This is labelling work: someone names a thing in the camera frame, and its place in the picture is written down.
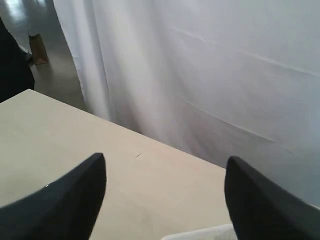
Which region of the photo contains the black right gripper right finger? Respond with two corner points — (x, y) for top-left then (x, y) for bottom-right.
(224, 156), (320, 240)

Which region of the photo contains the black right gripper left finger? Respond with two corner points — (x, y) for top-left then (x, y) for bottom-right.
(0, 153), (107, 240)

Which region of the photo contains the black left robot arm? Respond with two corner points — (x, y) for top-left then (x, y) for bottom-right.
(0, 21), (35, 102)

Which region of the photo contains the white plastic woven basket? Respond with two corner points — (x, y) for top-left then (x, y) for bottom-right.
(161, 223), (238, 240)

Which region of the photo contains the white curtain backdrop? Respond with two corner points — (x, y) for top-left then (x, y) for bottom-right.
(53, 0), (320, 206)

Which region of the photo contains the brown paper bag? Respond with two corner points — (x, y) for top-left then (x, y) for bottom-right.
(28, 33), (49, 65)

